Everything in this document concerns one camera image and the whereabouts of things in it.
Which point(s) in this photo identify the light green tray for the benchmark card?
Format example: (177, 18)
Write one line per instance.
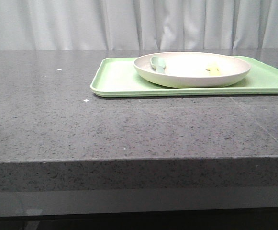
(117, 77)

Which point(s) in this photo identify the yellow plastic fork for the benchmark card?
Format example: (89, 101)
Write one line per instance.
(213, 69)

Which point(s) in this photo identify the beige round plate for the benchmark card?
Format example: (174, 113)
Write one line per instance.
(188, 69)

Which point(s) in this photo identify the sage green spoon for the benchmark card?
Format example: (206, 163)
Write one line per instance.
(158, 64)

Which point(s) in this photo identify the white curtain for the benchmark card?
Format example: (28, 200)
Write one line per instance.
(137, 24)

